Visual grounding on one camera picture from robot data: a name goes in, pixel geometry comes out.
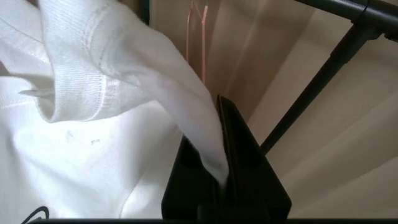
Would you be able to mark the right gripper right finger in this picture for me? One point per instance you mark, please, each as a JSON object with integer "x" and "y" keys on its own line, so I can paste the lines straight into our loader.
{"x": 255, "y": 186}

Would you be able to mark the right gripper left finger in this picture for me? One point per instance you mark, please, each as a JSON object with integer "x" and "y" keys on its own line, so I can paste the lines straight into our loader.
{"x": 189, "y": 193}

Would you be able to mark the white garment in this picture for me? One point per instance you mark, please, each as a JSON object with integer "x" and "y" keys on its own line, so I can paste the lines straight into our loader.
{"x": 77, "y": 140}

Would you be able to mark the black clothes rack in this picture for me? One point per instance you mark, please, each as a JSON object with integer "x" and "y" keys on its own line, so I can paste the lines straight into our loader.
{"x": 314, "y": 84}

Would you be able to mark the pink clothes hanger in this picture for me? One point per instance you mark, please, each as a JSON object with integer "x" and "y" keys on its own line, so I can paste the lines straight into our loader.
{"x": 203, "y": 46}

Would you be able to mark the beige curtain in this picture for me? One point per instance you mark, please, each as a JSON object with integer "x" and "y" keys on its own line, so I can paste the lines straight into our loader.
{"x": 132, "y": 4}
{"x": 342, "y": 140}

